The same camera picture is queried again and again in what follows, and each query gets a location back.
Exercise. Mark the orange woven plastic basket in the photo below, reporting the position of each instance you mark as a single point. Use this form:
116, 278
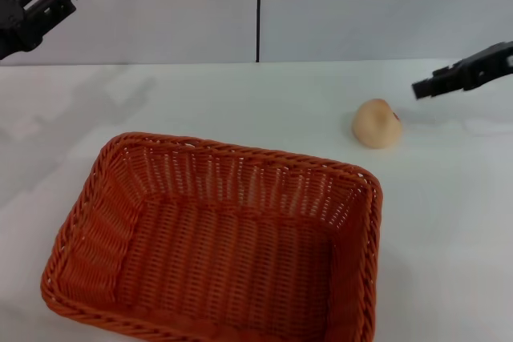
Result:
224, 246

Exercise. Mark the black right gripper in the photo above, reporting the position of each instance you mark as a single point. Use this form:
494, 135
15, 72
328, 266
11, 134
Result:
487, 65

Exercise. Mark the beige peach-shaped bun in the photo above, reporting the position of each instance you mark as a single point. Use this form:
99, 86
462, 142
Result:
376, 125

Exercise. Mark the black vertical wall strip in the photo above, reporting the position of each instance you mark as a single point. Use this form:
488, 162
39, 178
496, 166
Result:
258, 9

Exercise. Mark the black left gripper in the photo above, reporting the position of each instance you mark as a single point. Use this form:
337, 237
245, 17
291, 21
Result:
12, 25

